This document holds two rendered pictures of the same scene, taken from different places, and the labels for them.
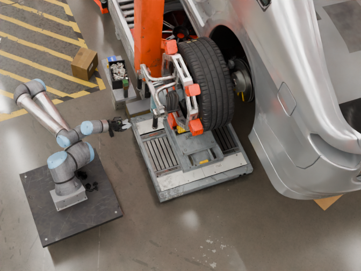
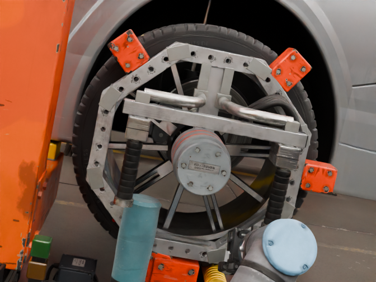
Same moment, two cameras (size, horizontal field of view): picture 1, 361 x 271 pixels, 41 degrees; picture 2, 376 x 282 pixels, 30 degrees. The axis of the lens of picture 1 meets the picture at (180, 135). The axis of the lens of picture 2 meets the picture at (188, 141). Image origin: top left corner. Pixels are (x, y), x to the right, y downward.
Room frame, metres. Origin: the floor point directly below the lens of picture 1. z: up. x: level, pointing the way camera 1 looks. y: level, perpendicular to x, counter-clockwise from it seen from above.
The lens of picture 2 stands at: (1.27, 1.70, 1.17)
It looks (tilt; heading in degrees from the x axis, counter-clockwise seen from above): 9 degrees down; 294
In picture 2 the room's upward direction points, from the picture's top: 12 degrees clockwise
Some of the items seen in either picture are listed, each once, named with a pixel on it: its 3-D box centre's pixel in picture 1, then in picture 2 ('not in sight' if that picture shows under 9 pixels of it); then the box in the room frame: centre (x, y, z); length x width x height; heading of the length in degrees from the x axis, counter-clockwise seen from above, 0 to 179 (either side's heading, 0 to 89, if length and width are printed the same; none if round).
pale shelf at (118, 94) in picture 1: (118, 78); not in sight; (2.27, 0.58, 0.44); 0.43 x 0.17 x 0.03; 29
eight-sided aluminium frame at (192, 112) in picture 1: (178, 91); (198, 154); (1.96, 0.07, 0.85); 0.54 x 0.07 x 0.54; 29
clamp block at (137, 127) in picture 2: (143, 73); (137, 125); (2.00, 0.33, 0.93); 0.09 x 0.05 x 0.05; 119
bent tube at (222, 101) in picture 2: (168, 92); (258, 98); (1.81, 0.12, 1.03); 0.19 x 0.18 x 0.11; 119
